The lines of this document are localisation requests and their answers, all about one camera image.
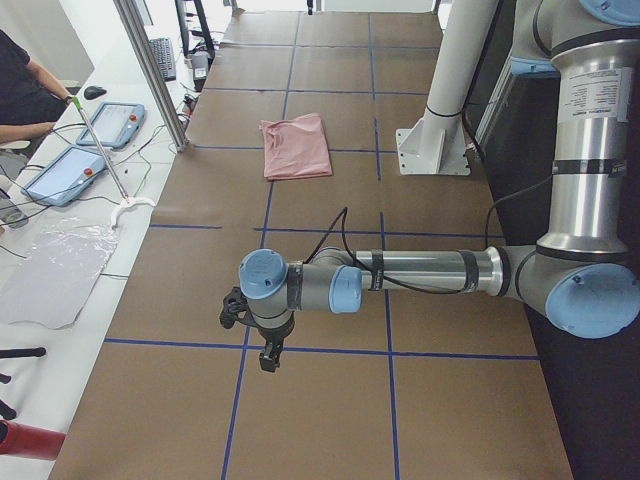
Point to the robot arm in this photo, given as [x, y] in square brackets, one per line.
[575, 275]

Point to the pink Snoopy t-shirt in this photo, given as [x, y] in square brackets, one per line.
[295, 149]

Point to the black keyboard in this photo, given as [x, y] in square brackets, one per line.
[162, 50]

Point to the blue teach pendant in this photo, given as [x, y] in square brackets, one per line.
[117, 123]
[66, 177]

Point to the seated person black shirt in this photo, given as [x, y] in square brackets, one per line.
[32, 99]

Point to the black tripod leg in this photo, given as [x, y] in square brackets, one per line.
[36, 352]

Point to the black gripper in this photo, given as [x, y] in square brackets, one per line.
[273, 334]

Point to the black computer mouse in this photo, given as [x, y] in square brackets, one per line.
[93, 92]

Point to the red cylinder object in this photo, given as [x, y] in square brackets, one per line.
[30, 442]

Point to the grey cardboard in plastic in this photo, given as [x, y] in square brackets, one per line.
[52, 285]

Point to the white hook reaching stick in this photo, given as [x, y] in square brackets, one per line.
[128, 202]

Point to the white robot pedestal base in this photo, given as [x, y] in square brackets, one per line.
[436, 145]

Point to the aluminium frame post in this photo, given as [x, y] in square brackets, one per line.
[134, 28]

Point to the near blue teach pendant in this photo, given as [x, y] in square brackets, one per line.
[66, 177]

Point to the far blue teach pendant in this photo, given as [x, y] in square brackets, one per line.
[117, 123]

